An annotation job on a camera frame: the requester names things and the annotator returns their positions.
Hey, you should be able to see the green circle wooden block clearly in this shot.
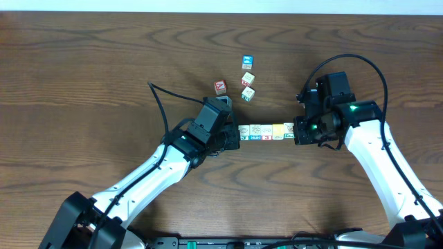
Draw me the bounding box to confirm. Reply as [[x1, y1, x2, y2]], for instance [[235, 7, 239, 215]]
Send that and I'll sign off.
[[238, 125, 250, 140]]

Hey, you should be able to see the yellow top wooden block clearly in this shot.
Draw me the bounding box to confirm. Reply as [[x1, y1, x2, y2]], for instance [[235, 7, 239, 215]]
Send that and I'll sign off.
[[272, 124, 284, 140]]

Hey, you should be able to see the red sided wooden block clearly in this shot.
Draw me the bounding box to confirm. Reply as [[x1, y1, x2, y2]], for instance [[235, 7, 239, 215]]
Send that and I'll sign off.
[[260, 124, 273, 140]]

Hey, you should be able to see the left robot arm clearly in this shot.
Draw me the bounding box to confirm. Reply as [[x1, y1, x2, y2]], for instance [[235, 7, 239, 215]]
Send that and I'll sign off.
[[39, 121, 240, 248]]

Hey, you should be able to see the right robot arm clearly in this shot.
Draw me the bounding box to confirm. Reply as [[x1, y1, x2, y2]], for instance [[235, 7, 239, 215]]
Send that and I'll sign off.
[[294, 86, 442, 248]]

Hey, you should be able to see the red A wooden block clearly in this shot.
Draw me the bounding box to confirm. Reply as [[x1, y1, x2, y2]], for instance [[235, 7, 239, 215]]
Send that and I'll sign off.
[[214, 80, 227, 95]]

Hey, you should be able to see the green J wooden block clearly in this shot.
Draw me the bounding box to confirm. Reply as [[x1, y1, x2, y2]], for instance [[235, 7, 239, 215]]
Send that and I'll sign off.
[[241, 86, 255, 102]]

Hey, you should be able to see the red M wooden block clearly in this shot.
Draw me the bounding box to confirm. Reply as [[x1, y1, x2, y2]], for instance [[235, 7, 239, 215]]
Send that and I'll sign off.
[[241, 72, 255, 87]]

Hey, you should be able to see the blue top wooden block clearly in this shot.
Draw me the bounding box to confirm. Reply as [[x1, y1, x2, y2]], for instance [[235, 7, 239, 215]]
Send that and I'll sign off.
[[242, 55, 254, 70]]

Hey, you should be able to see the left black cable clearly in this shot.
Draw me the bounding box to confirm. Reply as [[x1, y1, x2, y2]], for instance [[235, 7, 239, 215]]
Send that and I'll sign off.
[[88, 82, 205, 249]]

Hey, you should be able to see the black cable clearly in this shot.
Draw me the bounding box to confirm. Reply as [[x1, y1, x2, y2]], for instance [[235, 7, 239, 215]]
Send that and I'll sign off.
[[297, 53, 443, 249], [88, 82, 205, 249]]

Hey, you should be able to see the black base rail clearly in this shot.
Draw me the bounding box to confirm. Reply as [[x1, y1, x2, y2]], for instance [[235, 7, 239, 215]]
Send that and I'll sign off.
[[146, 232, 336, 249]]

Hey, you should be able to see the right black cable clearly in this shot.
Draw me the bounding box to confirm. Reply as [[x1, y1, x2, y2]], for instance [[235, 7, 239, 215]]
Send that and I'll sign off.
[[297, 53, 443, 249]]

